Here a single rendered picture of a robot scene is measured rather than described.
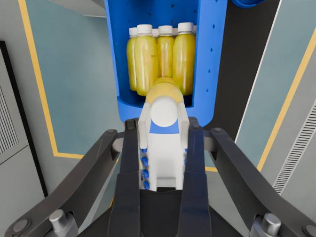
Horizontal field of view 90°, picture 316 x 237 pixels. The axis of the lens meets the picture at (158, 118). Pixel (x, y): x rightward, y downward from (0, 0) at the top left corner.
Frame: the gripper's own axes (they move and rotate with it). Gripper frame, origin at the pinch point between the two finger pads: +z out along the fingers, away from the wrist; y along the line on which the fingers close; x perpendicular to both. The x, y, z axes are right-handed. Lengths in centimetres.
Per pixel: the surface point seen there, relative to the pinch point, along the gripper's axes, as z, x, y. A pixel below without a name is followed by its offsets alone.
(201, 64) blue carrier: 16.9, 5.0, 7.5
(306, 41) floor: 138, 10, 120
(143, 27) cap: 27.0, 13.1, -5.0
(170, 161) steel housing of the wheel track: 46, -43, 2
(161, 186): 40, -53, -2
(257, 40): 123, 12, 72
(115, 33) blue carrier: 30.3, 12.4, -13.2
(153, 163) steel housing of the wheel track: 46, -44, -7
